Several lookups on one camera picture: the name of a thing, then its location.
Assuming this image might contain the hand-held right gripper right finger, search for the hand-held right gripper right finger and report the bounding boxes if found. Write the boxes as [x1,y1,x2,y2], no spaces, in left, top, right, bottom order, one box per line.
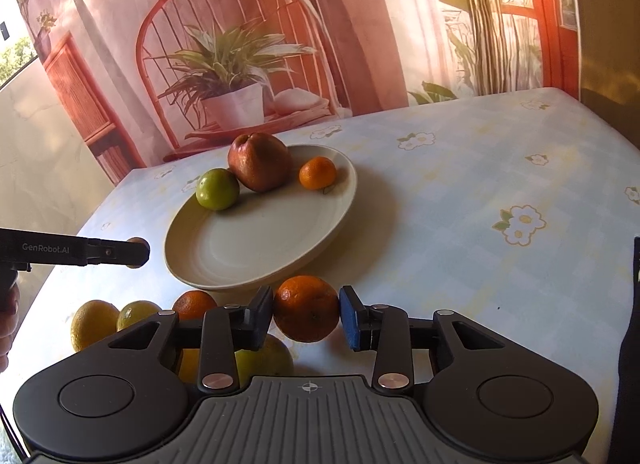
[339,285,506,391]

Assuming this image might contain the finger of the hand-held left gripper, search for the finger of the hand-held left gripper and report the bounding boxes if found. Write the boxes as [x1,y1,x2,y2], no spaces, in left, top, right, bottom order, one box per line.
[85,239,151,267]

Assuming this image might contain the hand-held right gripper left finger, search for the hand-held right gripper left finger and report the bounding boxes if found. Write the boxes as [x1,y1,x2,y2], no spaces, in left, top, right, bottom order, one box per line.
[107,286,275,393]

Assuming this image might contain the small brown longan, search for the small brown longan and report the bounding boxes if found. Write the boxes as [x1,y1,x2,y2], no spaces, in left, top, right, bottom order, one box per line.
[126,237,150,269]

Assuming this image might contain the yellow lemon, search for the yellow lemon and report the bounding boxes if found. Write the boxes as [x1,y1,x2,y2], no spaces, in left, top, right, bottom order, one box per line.
[235,334,296,387]
[70,300,121,352]

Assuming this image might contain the small orange mandarin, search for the small orange mandarin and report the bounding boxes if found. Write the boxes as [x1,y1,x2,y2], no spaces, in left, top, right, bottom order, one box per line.
[299,156,338,191]
[171,290,219,322]
[272,275,342,343]

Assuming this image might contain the green apple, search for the green apple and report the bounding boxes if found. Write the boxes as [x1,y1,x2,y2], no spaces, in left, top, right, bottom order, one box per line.
[116,300,162,332]

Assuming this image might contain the cream round plate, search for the cream round plate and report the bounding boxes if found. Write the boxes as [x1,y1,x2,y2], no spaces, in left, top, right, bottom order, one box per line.
[164,144,358,291]

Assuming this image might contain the yellow orange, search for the yellow orange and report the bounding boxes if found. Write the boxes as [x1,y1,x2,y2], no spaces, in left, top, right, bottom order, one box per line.
[177,348,202,385]

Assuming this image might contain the red apple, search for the red apple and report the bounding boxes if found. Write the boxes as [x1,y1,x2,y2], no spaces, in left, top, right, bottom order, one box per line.
[227,132,293,193]

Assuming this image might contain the person's left hand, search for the person's left hand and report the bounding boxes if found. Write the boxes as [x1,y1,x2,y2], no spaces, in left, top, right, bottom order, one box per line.
[0,285,21,374]

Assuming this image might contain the window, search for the window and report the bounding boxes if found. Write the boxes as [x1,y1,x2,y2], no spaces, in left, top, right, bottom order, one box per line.
[0,0,41,92]

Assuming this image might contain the printed room backdrop cloth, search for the printed room backdrop cloth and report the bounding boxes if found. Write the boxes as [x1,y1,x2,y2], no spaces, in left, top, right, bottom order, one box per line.
[7,0,583,189]

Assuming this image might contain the yellow wooden panel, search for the yellow wooden panel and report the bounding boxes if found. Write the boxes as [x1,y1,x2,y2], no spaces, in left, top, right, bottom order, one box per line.
[570,0,640,109]

